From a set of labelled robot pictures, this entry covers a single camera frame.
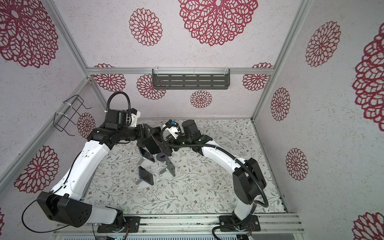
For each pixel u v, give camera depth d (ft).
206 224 2.55
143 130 2.20
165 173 2.94
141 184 2.81
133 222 2.43
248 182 1.49
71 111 2.61
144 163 3.09
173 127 2.26
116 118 1.82
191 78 3.15
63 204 1.25
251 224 2.39
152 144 2.39
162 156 3.24
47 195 1.25
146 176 3.00
